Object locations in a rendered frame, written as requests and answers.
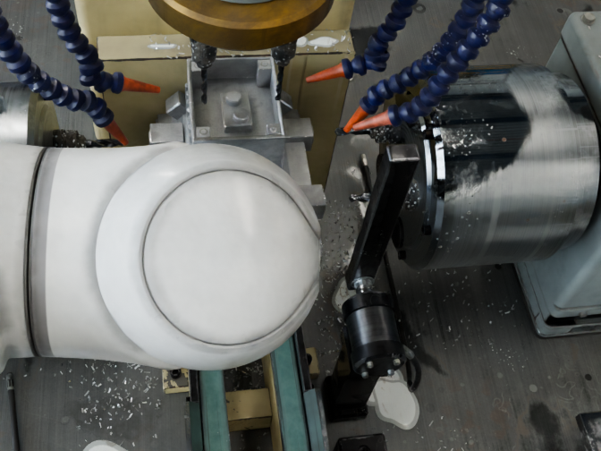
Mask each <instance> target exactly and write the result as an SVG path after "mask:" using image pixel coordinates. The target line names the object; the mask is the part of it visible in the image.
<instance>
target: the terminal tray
mask: <svg viewBox="0 0 601 451"><path fill-rule="evenodd" d="M263 61H265V62H267V66H266V67H264V66H261V64H260V63H261V62H263ZM194 64H195V63H194V62H193V61H192V58H188V59H187V83H185V100H186V115H187V130H188V139H189V144H190V145H193V144H202V143H215V144H224V145H231V146H235V147H239V148H243V149H247V150H250V151H252V152H255V153H257V154H259V155H260V156H262V157H265V158H267V159H268V160H270V161H271V162H273V163H275V164H276V165H278V166H279V167H280V168H282V169H283V163H284V152H285V148H284V144H285V131H284V120H283V114H282V108H281V102H280V101H279V100H275V96H276V95H277V93H276V91H275V89H276V85H277V79H276V73H275V62H274V58H273V57H272V56H261V57H224V58H216V60H215V61H214V62H213V63H212V66H211V67H209V68H208V69H207V103H206V104H205V105H204V103H202V102H201V96H202V95H203V92H202V91H201V84H202V83H203V81H202V79H201V69H200V68H195V67H194ZM271 126H276V127H277V131H276V132H271V131H270V127H271ZM200 129H206V130H207V134H205V135H202V134H200V133H199V131H200Z"/></svg>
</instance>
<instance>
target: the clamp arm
mask: <svg viewBox="0 0 601 451"><path fill-rule="evenodd" d="M419 161H420V155H419V150H418V147H417V145H416V144H398V145H387V146H386V147H385V153H384V155H383V158H382V161H381V165H380V167H379V170H378V173H377V179H376V181H375V184H374V187H373V190H372V193H371V196H370V199H369V202H368V207H367V210H366V213H365V216H364V218H363V222H362V225H361V228H360V232H359V235H358V239H357V242H356V244H355V247H354V250H353V254H352V256H351V261H350V264H349V267H348V270H347V273H346V276H345V279H346V284H347V288H348V290H356V289H357V287H358V285H357V281H359V283H360V285H365V284H366V280H363V279H369V280H368V284H369V285H373V284H374V283H375V278H376V276H377V272H378V270H379V267H380V265H381V262H382V259H383V257H384V255H385V251H386V248H387V246H388V243H389V241H390V239H391V236H392V234H393V231H394V228H395V225H396V223H397V220H398V217H399V216H400V213H401V210H402V206H403V204H404V202H405V199H406V197H407V194H408V191H409V189H410V187H411V183H412V180H413V178H414V175H415V174H416V171H417V168H418V166H419ZM371 283H372V284H371Z"/></svg>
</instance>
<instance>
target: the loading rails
mask: <svg viewBox="0 0 601 451"><path fill-rule="evenodd" d="M261 359H262V365H263V372H264V380H265V387H264V388H255V389H247V390H238V391H229V392H225V387H224V370H190V369H184V368H181V369H177V370H162V371H163V388H164V393H165V394H170V393H179V392H188V391H189V393H190V396H186V402H183V405H184V419H185V432H186V446H187V451H231V443H230V434H229V431H237V430H254V429H262V428H269V427H270V429H271V437H272V444H273V451H330V448H329V442H328V436H327V431H326V421H325V415H324V410H323V405H322V399H321V393H320V387H318V388H314V385H313V384H311V379H317V378H318V376H319V373H320V370H319V365H318V359H317V349H316V347H310V348H306V346H305V341H304V335H303V329H302V324H301V325H300V327H299V328H298V329H297V330H296V331H295V332H294V334H293V335H292V336H291V337H290V338H289V339H288V340H286V341H285V342H284V343H283V344H282V345H281V346H279V347H278V348H276V349H275V350H274V351H273V352H271V353H269V354H267V355H265V356H264V357H262V358H261Z"/></svg>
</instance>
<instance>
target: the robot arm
mask: <svg viewBox="0 0 601 451"><path fill-rule="evenodd" d="M320 236H321V227H320V224H319V222H318V220H317V216H316V214H315V211H314V209H313V207H312V205H311V204H310V202H309V200H308V198H307V196H306V195H305V193H304V192H303V190H302V189H301V188H300V186H299V185H298V184H297V183H296V182H295V181H294V180H293V179H292V178H291V177H290V176H289V175H288V174H287V173H286V172H285V171H284V170H283V169H282V168H280V167H279V166H278V165H276V164H275V163H273V162H271V161H270V160H268V159H267V158H265V157H262V156H260V155H259V154H257V153H255V152H252V151H250V150H247V149H243V148H239V147H235V146H231V145H224V144H215V143H202V144H193V145H190V144H187V143H183V142H179V141H175V142H168V143H163V144H156V145H148V146H138V147H126V148H102V149H77V148H48V147H40V146H30V145H21V144H16V143H11V142H5V141H1V140H0V374H1V373H2V372H3V371H4V368H5V366H6V363H7V361H8V360H9V359H11V358H28V357H62V358H81V359H95V360H106V361H114V362H128V363H135V364H139V365H145V366H149V367H155V368H159V369H162V370H177V369H181V368H184V369H190V370H227V369H231V368H236V367H240V366H242V365H245V364H248V363H251V362H254V361H256V360H258V359H260V358H262V357H264V356H265V355H267V354H269V353H271V352H273V351H274V350H275V349H276V348H278V347H279V346H281V345H282V344H283V343H284V342H285V341H286V340H288V339H289V338H290V337H291V336H292V335H293V334H294V332H295V331H296V330H297V329H298V328H299V327H300V325H301V324H302V322H303V321H304V319H305V318H306V317H307V316H308V314H309V312H310V310H311V308H312V306H313V304H314V301H315V300H316V298H317V295H318V292H319V281H318V279H319V269H320Z"/></svg>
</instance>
